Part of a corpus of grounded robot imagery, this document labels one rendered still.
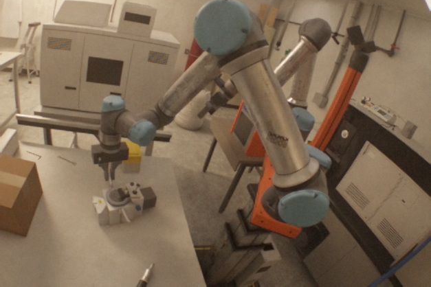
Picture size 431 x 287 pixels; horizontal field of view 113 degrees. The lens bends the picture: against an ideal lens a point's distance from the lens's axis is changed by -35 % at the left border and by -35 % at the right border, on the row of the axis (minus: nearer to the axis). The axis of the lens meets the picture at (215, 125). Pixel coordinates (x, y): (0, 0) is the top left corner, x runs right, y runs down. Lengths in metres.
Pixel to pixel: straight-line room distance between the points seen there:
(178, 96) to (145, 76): 0.73
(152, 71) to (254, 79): 1.00
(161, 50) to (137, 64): 0.17
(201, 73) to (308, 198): 0.41
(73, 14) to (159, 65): 0.68
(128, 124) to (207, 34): 0.35
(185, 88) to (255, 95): 0.27
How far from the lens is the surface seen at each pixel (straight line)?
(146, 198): 0.85
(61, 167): 1.08
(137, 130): 0.61
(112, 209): 0.78
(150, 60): 1.34
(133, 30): 1.31
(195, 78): 0.61
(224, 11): 0.41
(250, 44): 0.41
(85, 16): 1.50
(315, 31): 0.90
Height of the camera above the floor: 1.61
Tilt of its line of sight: 25 degrees down
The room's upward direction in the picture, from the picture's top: 19 degrees clockwise
